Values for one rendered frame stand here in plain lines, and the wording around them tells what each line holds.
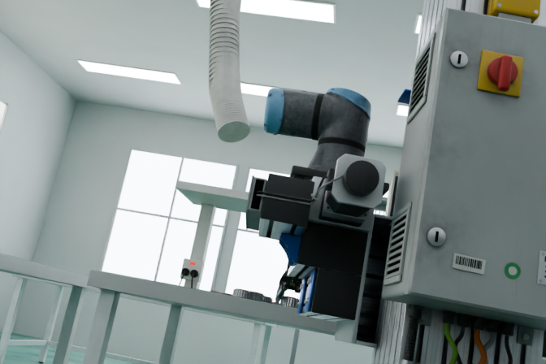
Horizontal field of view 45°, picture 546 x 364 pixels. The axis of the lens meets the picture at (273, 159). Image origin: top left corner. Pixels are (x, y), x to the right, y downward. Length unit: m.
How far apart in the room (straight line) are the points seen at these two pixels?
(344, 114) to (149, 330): 7.62
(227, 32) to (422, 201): 2.64
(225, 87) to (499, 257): 2.48
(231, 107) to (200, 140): 6.03
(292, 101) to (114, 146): 8.06
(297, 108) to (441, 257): 0.70
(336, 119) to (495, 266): 0.68
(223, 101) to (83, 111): 6.73
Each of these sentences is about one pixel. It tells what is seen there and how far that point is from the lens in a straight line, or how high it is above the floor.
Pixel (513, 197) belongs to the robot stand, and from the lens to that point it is 1.08.
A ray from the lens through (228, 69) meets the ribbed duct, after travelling 3.44.
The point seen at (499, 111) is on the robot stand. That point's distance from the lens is 1.11.
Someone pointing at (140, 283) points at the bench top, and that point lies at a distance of 2.13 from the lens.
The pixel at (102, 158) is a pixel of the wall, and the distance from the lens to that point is 9.63.
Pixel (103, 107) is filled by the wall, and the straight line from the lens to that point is 9.87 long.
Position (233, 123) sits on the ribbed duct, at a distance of 3.24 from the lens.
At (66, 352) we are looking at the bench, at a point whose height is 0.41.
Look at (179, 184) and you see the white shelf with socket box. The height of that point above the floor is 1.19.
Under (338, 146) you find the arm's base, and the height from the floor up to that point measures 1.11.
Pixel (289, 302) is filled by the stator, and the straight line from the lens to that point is 2.22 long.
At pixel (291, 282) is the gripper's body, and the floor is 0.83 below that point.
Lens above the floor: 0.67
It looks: 14 degrees up
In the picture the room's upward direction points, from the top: 11 degrees clockwise
